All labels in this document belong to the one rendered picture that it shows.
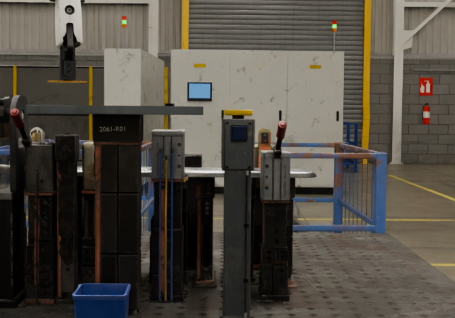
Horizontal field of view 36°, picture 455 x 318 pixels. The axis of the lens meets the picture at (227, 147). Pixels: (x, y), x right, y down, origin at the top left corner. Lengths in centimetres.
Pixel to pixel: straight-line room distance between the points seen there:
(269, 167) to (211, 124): 801
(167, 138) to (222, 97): 803
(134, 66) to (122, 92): 39
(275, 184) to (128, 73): 812
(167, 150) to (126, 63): 811
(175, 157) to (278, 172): 25
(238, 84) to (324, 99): 121
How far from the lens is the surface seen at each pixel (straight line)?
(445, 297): 185
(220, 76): 968
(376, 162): 370
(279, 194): 167
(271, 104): 970
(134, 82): 970
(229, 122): 149
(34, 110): 150
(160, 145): 165
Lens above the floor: 116
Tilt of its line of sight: 3 degrees down
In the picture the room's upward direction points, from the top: 1 degrees clockwise
